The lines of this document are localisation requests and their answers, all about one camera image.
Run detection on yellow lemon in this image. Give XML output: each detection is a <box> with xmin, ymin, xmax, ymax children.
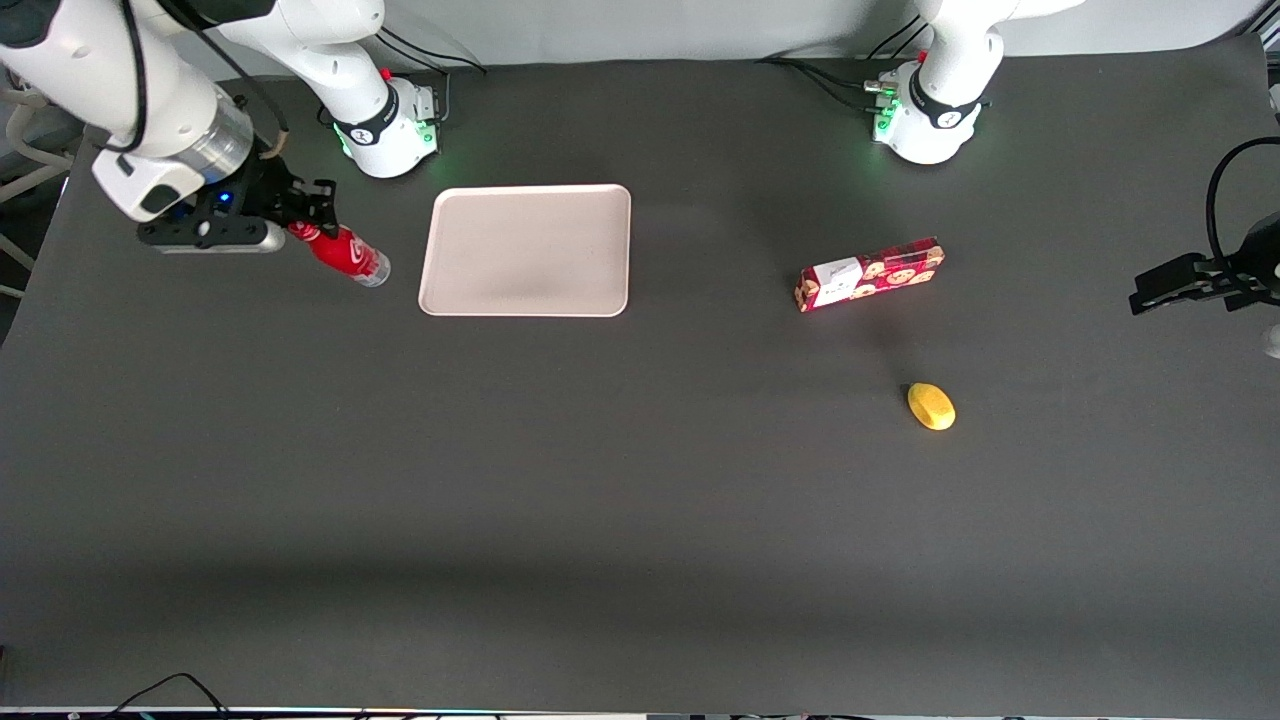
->
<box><xmin>906</xmin><ymin>382</ymin><xmax>957</xmax><ymax>432</ymax></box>

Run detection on black left gripper cable loop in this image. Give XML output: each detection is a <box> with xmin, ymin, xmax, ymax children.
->
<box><xmin>1205</xmin><ymin>137</ymin><xmax>1280</xmax><ymax>267</ymax></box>

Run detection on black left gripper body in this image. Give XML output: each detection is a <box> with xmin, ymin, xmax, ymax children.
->
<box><xmin>1232</xmin><ymin>212</ymin><xmax>1280</xmax><ymax>307</ymax></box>

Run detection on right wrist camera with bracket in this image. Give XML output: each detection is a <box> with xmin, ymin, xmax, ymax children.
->
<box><xmin>137</xmin><ymin>217</ymin><xmax>287</xmax><ymax>255</ymax></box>

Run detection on black cable at table edge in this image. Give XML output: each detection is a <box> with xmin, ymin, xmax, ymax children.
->
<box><xmin>100</xmin><ymin>673</ymin><xmax>233</xmax><ymax>720</ymax></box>

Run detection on black arm base cables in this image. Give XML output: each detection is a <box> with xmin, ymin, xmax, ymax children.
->
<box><xmin>758</xmin><ymin>14</ymin><xmax>927</xmax><ymax>113</ymax></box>
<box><xmin>376</xmin><ymin>25</ymin><xmax>491</xmax><ymax>77</ymax></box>

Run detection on black left arm base cables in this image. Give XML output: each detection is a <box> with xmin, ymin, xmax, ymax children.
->
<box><xmin>758</xmin><ymin>14</ymin><xmax>927</xmax><ymax>113</ymax></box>

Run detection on beige plastic tray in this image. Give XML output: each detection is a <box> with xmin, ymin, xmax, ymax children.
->
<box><xmin>417</xmin><ymin>184</ymin><xmax>633</xmax><ymax>319</ymax></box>

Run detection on black right arm base cables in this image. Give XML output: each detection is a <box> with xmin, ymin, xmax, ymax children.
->
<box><xmin>376</xmin><ymin>25</ymin><xmax>491</xmax><ymax>77</ymax></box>

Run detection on red coke bottle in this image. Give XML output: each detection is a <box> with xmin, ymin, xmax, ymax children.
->
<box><xmin>289</xmin><ymin>222</ymin><xmax>392</xmax><ymax>289</ymax></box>

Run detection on red cookie box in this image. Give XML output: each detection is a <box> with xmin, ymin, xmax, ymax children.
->
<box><xmin>794</xmin><ymin>236</ymin><xmax>947</xmax><ymax>315</ymax></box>

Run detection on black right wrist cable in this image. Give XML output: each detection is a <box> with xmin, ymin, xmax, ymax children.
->
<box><xmin>92</xmin><ymin>0</ymin><xmax>291</xmax><ymax>161</ymax></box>

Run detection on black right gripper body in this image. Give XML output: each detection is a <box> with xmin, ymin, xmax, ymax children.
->
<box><xmin>193</xmin><ymin>150</ymin><xmax>309</xmax><ymax>225</ymax></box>

